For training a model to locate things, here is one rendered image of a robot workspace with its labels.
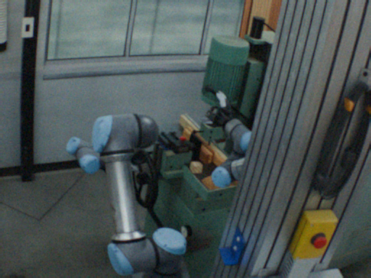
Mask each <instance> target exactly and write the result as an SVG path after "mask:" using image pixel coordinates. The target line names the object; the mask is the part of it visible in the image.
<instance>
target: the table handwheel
mask: <svg viewBox="0 0 371 278"><path fill-rule="evenodd" d="M139 154H140V155H142V156H143V157H144V158H145V160H146V162H147V164H148V166H149V170H150V172H151V174H148V173H147V172H143V170H142V168H141V165H138V171H139V173H138V174H137V175H136V177H135V175H134V171H133V182H134V188H135V194H136V200H137V202H138V203H139V204H140V205H141V206H142V207H143V208H145V209H149V208H151V207H152V206H153V205H154V204H155V203H156V201H157V196H158V191H159V183H158V180H163V179H165V178H164V177H163V176H162V174H161V173H159V176H157V171H156V167H155V165H154V162H153V160H152V158H151V156H150V155H149V153H148V152H147V151H146V150H144V149H141V150H139V151H138V152H137V153H135V154H134V155H132V157H131V159H130V163H131V164H133V161H134V160H137V159H139V156H138V155H139ZM133 165H134V164H133ZM136 181H137V183H138V185H139V189H138V188H137V185H136ZM151 181H152V182H151ZM147 184H149V185H150V186H152V194H151V199H150V201H149V202H148V203H147V202H145V201H144V200H143V199H142V197H141V189H142V187H143V185H147Z"/></svg>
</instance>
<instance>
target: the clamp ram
mask: <svg viewBox="0 0 371 278"><path fill-rule="evenodd" d="M190 143H191V144H192V145H191V150H192V152H193V154H194V155H195V156H196V157H199V153H200V149H201V144H202V142H201V141H200V140H199V139H198V138H197V136H196V135H195V134H193V133H191V138H190Z"/></svg>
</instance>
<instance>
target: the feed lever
mask: <svg viewBox="0 0 371 278"><path fill-rule="evenodd" d="M204 90H205V91H206V92H211V93H213V94H214V95H215V96H217V93H216V92H214V91H213V90H212V86H211V85H205V87H204ZM230 105H231V109H233V110H234V111H236V112H237V113H238V114H239V115H240V116H241V117H243V118H244V119H245V120H246V121H247V122H248V128H249V129H250V131H252V128H253V126H254V120H255V118H253V119H251V120H250V119H249V118H248V117H246V116H245V115H244V114H242V113H241V112H240V111H239V110H237V108H235V107H234V106H233V105H232V104H230Z"/></svg>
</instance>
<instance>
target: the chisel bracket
mask: <svg viewBox="0 0 371 278"><path fill-rule="evenodd" d="M199 131H204V132H199V135H200V136H201V137H202V138H203V139H204V140H205V141H211V140H220V139H226V135H225V132H224V131H223V130H222V127H216V128H211V127H209V126H207V125H205V124H203V123H201V125H200V129H199Z"/></svg>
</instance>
